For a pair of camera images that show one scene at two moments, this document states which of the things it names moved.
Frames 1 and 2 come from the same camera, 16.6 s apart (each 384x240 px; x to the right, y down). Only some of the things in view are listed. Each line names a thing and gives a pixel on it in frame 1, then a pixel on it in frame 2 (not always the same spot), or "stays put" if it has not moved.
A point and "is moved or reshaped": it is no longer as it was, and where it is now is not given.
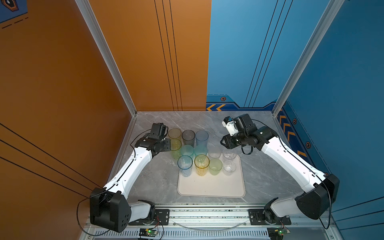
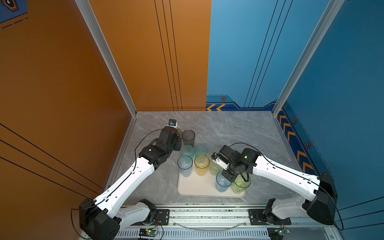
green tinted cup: x=175 y=145 is moved or reshaped
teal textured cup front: x=200 y=149 stays put
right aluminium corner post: x=330 y=14 stays put
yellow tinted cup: x=202 y=162 stays put
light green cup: x=215 y=166 stays put
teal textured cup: x=187 y=150 stays put
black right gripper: x=228 y=144 -> x=230 y=178
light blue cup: x=201 y=138 -> x=222 y=183
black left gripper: x=167 y=141 -> x=178 y=141
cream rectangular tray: x=220 y=185 stays put
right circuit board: x=276 y=233 stays put
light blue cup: x=185 y=163 stays put
